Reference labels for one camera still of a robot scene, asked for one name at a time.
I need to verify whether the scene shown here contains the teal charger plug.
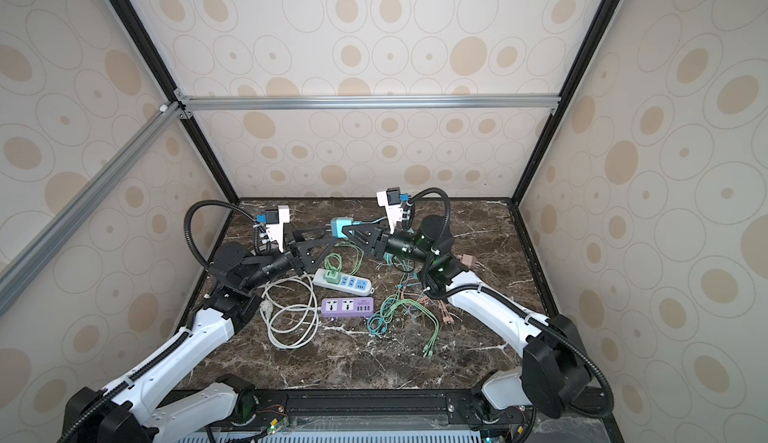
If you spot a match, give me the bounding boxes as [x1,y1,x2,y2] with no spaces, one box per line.
[330,217,359,239]

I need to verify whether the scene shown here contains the white blue power strip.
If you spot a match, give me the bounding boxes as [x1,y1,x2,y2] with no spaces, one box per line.
[312,269,374,297]

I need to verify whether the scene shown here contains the light green charger plug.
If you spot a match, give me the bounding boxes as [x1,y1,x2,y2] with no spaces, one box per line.
[324,270,341,284]

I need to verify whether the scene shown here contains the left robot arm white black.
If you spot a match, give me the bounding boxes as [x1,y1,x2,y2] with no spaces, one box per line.
[59,200,342,442]

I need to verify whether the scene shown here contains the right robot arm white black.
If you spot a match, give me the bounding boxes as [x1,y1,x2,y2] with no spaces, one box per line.
[331,187,615,419]

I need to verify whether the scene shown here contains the pink charger plug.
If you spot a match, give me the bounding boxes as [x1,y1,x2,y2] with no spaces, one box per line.
[459,254,477,269]

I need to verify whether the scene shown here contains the purple power strip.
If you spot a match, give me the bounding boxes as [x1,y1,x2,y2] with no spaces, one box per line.
[320,297,375,319]

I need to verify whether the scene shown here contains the tangled green teal cables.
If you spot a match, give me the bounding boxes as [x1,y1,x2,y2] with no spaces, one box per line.
[365,250,451,358]

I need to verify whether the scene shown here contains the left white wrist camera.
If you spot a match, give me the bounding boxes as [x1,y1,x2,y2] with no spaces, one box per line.
[254,205,291,252]

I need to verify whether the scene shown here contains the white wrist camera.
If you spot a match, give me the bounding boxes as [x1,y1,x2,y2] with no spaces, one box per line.
[376,187,409,233]
[254,205,291,252]

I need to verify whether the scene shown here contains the white power strip cable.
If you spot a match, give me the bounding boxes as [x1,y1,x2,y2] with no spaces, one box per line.
[259,274,320,351]

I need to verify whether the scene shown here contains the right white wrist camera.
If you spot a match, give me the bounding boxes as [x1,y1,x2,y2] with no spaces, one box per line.
[376,187,409,233]

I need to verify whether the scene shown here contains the pink charger cable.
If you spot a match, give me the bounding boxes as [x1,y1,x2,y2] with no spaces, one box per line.
[413,289,455,329]

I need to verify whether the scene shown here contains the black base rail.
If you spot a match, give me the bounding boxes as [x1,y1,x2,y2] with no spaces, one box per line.
[149,386,625,443]

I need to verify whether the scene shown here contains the horizontal aluminium rail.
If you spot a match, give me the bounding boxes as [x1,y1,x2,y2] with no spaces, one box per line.
[179,94,561,111]

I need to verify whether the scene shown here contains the diagonal aluminium rail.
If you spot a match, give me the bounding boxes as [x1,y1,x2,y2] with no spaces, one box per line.
[1,102,181,313]

